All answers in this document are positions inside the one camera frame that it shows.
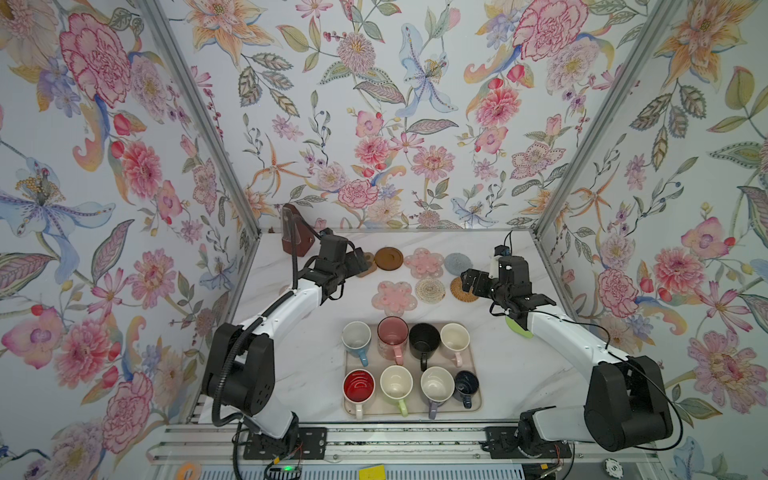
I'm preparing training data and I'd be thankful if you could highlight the brown paw shaped coaster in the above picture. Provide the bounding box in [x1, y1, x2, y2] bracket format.
[357, 252, 378, 278]

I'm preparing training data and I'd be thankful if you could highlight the woven rattan round coaster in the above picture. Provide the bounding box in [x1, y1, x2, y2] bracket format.
[450, 277, 478, 303]

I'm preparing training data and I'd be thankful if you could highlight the grey blue round coaster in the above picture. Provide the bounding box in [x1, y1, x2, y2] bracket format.
[444, 252, 473, 277]

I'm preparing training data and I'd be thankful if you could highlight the brown round wooden coaster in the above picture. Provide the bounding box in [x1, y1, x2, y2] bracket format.
[374, 247, 404, 271]

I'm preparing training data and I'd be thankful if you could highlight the white embroidered round coaster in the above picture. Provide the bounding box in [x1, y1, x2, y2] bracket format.
[414, 278, 446, 305]

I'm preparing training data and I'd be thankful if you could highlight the pink flower coaster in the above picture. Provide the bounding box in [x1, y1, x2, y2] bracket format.
[403, 248, 444, 280]
[371, 281, 418, 317]

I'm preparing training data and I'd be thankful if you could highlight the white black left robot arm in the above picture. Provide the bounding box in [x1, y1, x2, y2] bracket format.
[201, 229, 368, 444]

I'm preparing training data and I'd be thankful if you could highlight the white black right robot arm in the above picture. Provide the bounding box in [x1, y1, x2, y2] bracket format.
[460, 255, 683, 455]

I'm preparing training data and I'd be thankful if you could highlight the green silicone spatula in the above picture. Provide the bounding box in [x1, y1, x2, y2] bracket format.
[505, 317, 534, 339]

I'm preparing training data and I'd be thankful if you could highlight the brown wooden metronome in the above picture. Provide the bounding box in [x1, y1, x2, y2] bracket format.
[281, 204, 316, 257]

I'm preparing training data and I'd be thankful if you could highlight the black mug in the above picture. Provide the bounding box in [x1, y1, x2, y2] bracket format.
[408, 323, 441, 372]

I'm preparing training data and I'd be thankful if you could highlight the small dark navy mug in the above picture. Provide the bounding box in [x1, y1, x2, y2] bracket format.
[453, 370, 479, 410]

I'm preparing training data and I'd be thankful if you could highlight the beige serving tray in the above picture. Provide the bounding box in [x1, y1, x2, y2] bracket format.
[341, 322, 483, 421]

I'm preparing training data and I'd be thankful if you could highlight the red interior white mug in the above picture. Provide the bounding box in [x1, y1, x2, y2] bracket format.
[342, 369, 376, 420]

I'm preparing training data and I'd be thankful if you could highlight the yellow sticky note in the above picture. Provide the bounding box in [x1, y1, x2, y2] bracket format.
[358, 465, 387, 480]

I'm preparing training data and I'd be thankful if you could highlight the orange tape roll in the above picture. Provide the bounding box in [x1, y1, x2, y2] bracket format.
[174, 462, 202, 480]

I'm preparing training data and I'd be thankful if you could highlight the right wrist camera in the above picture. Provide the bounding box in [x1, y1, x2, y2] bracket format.
[493, 244, 512, 259]

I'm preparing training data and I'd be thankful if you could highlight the cream mug pink handle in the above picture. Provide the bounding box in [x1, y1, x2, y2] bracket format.
[440, 323, 471, 368]

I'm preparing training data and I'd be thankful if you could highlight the white mug blue handle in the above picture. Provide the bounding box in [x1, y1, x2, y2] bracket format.
[341, 321, 372, 367]

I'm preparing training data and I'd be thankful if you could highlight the white mug purple handle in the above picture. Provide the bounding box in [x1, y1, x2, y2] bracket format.
[420, 366, 455, 420]

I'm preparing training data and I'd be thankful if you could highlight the cream mug green handle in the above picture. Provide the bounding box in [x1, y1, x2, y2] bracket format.
[379, 365, 414, 417]

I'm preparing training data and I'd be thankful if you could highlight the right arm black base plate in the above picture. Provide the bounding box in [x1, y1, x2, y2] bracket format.
[481, 425, 573, 460]

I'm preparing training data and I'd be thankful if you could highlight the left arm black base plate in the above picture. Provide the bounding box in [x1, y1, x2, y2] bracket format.
[240, 426, 328, 461]

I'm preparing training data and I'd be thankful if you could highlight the aluminium front rail frame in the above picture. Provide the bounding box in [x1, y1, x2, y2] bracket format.
[146, 422, 668, 479]

